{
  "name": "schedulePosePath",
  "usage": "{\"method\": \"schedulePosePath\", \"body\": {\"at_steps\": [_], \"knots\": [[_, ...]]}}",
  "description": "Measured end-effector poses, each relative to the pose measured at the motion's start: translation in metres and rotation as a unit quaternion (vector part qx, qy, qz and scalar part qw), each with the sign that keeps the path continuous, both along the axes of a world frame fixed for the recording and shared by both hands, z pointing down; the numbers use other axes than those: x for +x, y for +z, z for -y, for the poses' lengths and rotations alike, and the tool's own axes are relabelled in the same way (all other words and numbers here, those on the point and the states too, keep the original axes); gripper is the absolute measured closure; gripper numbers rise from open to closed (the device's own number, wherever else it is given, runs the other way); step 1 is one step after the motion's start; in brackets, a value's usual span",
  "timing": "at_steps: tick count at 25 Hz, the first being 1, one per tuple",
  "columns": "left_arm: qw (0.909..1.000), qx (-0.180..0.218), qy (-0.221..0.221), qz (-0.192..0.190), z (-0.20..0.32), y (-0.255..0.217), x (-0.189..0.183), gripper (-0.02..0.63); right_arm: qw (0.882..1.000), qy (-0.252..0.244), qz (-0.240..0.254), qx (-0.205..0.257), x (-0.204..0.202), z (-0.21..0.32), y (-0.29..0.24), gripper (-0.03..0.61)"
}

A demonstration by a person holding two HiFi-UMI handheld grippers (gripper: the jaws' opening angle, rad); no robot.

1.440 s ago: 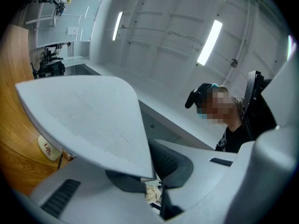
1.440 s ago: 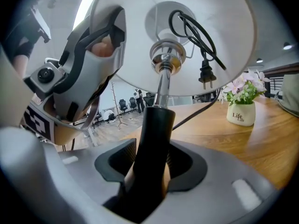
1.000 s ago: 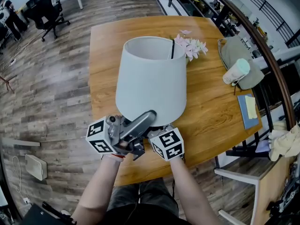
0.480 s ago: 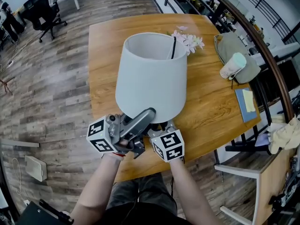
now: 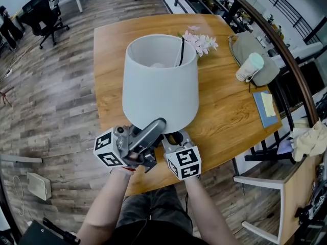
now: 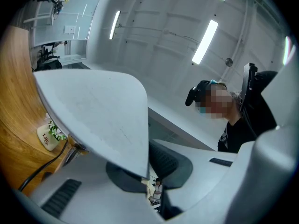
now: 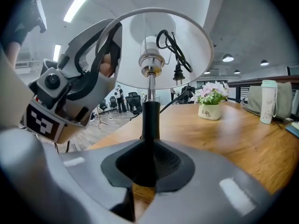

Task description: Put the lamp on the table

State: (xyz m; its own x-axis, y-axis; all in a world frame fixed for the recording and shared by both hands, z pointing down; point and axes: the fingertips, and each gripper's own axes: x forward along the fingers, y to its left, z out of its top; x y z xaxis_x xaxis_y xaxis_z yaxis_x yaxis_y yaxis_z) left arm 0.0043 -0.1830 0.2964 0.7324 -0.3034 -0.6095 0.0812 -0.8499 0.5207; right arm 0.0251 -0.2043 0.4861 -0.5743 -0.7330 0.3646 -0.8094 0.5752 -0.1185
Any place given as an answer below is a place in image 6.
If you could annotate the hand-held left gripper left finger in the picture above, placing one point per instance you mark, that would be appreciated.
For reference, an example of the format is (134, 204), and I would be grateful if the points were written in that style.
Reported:
(88, 195)

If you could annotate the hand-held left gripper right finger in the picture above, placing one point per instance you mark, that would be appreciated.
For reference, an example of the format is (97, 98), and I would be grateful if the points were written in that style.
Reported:
(205, 171)

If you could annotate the white shade table lamp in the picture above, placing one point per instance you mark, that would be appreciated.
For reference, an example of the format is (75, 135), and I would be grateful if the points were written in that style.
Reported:
(98, 115)

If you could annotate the wooden desk top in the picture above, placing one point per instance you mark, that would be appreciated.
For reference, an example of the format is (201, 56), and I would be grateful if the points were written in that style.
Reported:
(16, 78)

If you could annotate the person's black shirt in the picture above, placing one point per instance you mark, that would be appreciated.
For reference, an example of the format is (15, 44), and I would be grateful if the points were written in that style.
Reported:
(236, 136)

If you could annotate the blue face mask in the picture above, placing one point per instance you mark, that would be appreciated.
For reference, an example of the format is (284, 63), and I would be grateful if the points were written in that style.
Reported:
(202, 111)

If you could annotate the small white flower pot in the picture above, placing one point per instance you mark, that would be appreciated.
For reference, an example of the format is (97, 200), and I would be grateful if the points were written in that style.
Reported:
(47, 141)

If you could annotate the person's head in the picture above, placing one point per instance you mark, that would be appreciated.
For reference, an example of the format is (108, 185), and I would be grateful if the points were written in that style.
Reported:
(222, 104)

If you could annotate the round ceiling sensor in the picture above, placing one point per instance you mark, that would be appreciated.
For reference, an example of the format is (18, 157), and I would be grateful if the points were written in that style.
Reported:
(229, 62)

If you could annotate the white table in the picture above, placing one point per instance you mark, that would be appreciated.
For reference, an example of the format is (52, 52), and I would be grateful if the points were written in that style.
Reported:
(37, 20)

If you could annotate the black head-worn camera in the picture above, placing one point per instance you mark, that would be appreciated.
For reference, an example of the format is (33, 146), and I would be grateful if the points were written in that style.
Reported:
(198, 92)

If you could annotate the black equipment mount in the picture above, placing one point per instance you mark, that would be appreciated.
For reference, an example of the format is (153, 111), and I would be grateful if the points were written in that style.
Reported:
(257, 106)

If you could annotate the white wall panel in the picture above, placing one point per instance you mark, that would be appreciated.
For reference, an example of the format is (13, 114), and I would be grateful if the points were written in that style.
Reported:
(70, 29)

